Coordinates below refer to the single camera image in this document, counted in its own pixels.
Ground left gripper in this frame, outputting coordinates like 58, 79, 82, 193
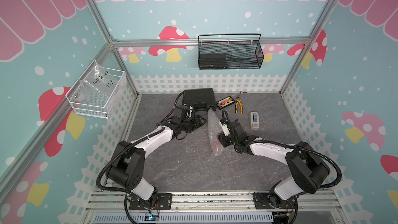
180, 114, 207, 133

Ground clear bubble wrap sheet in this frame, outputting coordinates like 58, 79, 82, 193
207, 109, 223, 156

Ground red mug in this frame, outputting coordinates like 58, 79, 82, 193
209, 132, 223, 152

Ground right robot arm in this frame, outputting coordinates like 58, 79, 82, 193
219, 118, 342, 209

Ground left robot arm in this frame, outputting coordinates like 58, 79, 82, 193
96, 115, 207, 209

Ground black plastic tool case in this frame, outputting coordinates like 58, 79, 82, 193
182, 88, 217, 112

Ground black tray of connectors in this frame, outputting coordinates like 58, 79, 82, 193
216, 96, 235, 110

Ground white tape dispenser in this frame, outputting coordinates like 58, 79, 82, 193
250, 112, 260, 130

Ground black box in basket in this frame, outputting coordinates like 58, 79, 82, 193
198, 54, 227, 70

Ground clear plastic bag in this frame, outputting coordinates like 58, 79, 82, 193
77, 61, 118, 107

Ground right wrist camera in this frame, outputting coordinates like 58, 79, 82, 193
219, 119, 230, 137

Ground yellow handled pliers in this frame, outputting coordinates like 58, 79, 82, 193
235, 99, 243, 114

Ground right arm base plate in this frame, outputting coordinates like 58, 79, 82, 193
252, 191, 297, 211

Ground black wire mesh basket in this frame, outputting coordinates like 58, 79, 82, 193
198, 33, 264, 69

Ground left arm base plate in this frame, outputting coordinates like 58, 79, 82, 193
129, 193, 173, 211

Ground white wire basket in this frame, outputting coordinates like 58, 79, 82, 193
65, 60, 126, 119

